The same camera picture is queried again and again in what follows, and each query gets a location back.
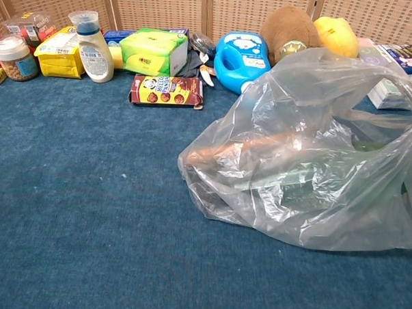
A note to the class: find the clear plastic bag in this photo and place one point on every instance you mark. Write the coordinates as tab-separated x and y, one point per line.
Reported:
297	107

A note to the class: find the green item inside bag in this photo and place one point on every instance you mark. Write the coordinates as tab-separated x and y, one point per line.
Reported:
304	179

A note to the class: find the Hello Panda biscuit box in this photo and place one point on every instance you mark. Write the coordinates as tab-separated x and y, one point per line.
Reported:
164	91

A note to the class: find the white orange small knife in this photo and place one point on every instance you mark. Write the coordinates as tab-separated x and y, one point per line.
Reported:
206	76

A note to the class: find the dark grey cloth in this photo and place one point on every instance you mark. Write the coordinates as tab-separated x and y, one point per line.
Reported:
195	66

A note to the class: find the blue detergent bottle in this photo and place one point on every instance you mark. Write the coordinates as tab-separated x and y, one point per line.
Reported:
235	65

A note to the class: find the green tissue pack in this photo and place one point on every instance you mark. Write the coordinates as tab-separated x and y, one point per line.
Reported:
149	51

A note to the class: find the yellow sponge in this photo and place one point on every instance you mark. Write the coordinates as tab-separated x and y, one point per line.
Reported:
116	57

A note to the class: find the green gold egg toy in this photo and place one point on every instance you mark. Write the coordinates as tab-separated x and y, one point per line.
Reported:
292	49

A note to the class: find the white bottle with blue cap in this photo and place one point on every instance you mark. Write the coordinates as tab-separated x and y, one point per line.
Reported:
95	59

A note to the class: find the long blue box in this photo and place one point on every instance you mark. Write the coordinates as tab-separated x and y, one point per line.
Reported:
113	37

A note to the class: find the brown plush toy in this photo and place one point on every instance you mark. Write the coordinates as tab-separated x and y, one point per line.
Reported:
287	26

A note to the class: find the wicker folding screen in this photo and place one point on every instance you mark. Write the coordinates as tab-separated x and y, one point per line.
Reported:
157	8

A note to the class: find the yellow plush toy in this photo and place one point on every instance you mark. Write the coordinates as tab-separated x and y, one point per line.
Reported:
337	37

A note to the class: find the yellow Lipo biscuit pack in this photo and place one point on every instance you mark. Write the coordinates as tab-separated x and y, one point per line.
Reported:
58	57

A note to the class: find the pastel tissue multipack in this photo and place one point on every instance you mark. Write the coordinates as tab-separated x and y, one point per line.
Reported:
386	95

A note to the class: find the nut jar with white lid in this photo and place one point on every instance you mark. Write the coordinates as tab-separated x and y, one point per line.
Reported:
16	62

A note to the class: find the clear plastic box red contents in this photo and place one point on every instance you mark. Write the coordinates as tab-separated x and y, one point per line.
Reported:
30	27

